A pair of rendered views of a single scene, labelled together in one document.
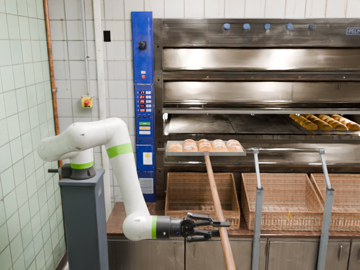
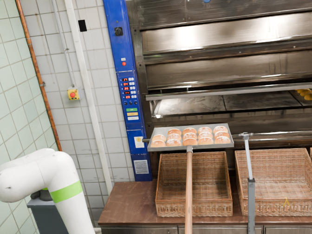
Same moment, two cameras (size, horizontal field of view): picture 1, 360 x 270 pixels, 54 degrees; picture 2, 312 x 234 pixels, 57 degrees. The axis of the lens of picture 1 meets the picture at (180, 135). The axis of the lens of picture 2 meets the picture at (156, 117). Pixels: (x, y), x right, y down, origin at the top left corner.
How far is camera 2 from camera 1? 0.73 m
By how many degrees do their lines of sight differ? 11
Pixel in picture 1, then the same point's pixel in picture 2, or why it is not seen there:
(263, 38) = (250, 7)
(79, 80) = (63, 73)
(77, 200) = (49, 220)
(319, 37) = not seen: outside the picture
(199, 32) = (177, 9)
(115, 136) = (55, 178)
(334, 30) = not seen: outside the picture
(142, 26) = (116, 11)
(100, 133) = (34, 180)
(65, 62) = (48, 57)
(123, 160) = (67, 207)
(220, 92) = (205, 72)
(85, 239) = not seen: outside the picture
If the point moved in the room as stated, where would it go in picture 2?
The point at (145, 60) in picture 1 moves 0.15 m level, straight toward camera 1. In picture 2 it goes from (124, 47) to (121, 50)
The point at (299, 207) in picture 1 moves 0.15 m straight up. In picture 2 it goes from (298, 182) to (300, 166)
